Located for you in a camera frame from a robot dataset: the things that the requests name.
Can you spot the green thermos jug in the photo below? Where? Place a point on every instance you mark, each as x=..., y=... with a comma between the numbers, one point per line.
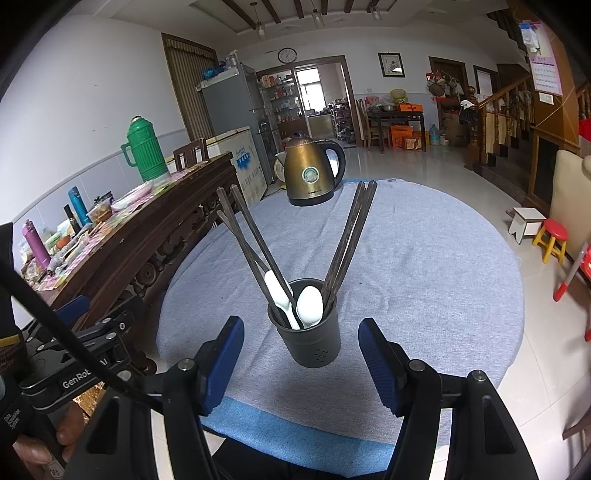
x=145, y=152

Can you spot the dark wooden dining table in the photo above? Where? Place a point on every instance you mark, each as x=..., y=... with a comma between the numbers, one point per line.
x=397, y=114

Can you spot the beige sofa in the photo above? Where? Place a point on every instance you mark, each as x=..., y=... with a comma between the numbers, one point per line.
x=570, y=198

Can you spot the carved wooden sideboard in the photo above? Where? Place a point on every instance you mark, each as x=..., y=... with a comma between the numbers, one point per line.
x=152, y=230

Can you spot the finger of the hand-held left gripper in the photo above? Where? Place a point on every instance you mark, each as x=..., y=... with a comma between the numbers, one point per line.
x=108, y=330
x=74, y=307

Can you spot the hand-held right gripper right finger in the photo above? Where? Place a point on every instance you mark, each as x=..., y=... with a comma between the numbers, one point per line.
x=376, y=360

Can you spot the blue water jug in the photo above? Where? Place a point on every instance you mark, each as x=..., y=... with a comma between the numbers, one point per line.
x=434, y=136

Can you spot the pink checkered cloth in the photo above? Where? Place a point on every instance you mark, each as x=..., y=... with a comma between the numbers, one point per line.
x=182, y=174

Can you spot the dark wooden chair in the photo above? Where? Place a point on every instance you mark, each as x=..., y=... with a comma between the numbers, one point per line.
x=189, y=150

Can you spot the round wall clock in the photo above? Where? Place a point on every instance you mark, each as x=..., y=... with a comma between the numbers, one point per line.
x=287, y=55

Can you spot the white chest freezer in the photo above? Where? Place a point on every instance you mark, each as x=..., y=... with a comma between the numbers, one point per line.
x=240, y=157

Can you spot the dark glass bottle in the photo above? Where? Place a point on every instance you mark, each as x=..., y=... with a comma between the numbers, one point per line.
x=71, y=221

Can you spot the green basket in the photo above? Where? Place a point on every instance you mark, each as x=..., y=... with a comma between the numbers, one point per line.
x=399, y=96

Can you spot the pile of food packets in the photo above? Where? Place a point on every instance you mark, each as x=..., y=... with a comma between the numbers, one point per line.
x=69, y=249

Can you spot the framed wall picture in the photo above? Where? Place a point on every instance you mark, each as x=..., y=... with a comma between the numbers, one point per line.
x=391, y=64

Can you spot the white plastic spoon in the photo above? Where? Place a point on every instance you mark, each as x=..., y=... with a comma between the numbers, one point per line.
x=309, y=304
x=279, y=295

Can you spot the glass shelf with jars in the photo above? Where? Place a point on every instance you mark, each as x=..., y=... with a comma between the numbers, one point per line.
x=277, y=104

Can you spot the brown curtained door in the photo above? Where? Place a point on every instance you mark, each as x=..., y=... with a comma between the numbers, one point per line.
x=184, y=83

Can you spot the food container with black lid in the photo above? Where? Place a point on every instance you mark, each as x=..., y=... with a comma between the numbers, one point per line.
x=99, y=213

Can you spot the grey tablecloth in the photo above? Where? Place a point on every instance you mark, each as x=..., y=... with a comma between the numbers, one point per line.
x=415, y=258

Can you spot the brass electric kettle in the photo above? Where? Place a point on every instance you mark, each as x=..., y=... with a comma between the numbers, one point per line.
x=309, y=175

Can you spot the brown wooden chair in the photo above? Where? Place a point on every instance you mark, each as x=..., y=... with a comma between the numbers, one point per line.
x=579, y=427

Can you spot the blue thermos bottle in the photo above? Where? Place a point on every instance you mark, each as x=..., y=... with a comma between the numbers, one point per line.
x=77, y=207

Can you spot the white pink plate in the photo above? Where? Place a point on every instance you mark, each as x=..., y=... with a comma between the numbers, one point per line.
x=134, y=196

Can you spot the small white stool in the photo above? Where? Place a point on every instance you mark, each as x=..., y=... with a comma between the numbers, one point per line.
x=526, y=214

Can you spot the large orange box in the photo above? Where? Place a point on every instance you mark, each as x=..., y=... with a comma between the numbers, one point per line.
x=408, y=138

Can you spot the person's left hand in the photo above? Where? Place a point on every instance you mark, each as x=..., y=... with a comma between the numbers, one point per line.
x=64, y=434

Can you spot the pink wall calendar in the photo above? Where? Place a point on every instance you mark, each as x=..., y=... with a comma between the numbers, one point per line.
x=547, y=69

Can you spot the red plastic chair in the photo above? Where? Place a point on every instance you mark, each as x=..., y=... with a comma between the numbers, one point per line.
x=570, y=277

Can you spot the ceiling pendant lamp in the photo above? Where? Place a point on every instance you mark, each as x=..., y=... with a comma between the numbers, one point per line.
x=316, y=18
x=261, y=27
x=376, y=11

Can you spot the dark wooden chopstick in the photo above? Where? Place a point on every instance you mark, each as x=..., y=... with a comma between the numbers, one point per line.
x=364, y=214
x=355, y=226
x=242, y=240
x=346, y=230
x=256, y=230

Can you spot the flat orange box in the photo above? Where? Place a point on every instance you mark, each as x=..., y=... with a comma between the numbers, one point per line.
x=411, y=107

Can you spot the dark grey utensil holder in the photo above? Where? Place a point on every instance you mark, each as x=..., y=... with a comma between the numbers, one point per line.
x=309, y=346

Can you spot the brown wooden door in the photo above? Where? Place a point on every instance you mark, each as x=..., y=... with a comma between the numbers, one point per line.
x=485, y=82
x=447, y=83

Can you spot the wooden staircase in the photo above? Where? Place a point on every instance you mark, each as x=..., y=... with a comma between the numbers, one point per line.
x=508, y=115

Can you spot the grey refrigerator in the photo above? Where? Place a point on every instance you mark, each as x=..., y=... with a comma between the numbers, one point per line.
x=231, y=106

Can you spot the brown cardboard box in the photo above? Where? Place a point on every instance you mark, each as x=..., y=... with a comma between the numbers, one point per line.
x=454, y=129

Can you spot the purple drink bottle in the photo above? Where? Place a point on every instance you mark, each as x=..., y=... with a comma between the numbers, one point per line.
x=36, y=249

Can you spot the red yellow plastic stool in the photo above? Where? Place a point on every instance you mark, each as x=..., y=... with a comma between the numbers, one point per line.
x=554, y=228

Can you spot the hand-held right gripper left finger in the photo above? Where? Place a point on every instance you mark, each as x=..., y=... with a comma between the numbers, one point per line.
x=226, y=360

